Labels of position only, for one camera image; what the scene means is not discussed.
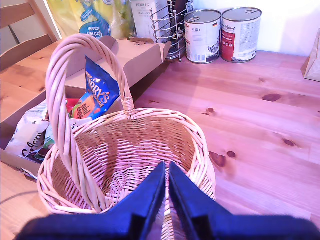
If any blue Terry's mini eggs bag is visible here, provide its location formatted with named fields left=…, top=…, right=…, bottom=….
left=71, top=55, right=121, bottom=121

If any brown cardboard box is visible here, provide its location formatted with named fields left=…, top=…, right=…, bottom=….
left=0, top=35, right=172, bottom=180

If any wooden chair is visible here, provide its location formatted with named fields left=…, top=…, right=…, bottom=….
left=0, top=0, right=62, bottom=72

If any white paper slip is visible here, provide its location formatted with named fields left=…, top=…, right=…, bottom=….
left=19, top=166, right=39, bottom=180

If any dark brown utensil handle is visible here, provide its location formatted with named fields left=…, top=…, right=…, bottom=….
left=172, top=0, right=195, bottom=20

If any tan paper bag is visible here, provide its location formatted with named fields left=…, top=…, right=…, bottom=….
left=301, top=28, right=320, bottom=83

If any woven wicker basket with handle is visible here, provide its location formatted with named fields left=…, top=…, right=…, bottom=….
left=36, top=33, right=217, bottom=240

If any red mini eggs bag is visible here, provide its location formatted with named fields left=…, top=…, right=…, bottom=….
left=65, top=98, right=81, bottom=119

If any white Porlex carton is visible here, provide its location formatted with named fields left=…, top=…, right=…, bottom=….
left=129, top=0, right=173, bottom=44

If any tin can with white label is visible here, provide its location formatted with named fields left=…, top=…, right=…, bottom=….
left=184, top=9, right=223, bottom=65

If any yellow kitchen towel pack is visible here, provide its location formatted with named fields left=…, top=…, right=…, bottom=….
left=46, top=0, right=138, bottom=41

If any chrome wire utensil holder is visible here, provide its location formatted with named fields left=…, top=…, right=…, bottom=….
left=149, top=0, right=195, bottom=63

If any white Galaxy mini eggs bag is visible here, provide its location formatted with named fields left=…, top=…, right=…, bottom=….
left=4, top=99, right=56, bottom=165
left=69, top=117, right=94, bottom=133

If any tin can with red label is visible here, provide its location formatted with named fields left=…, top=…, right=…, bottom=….
left=220, top=6, right=263, bottom=64

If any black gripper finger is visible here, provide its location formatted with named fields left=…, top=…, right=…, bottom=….
left=168, top=162, right=233, bottom=240
left=106, top=161, right=167, bottom=240

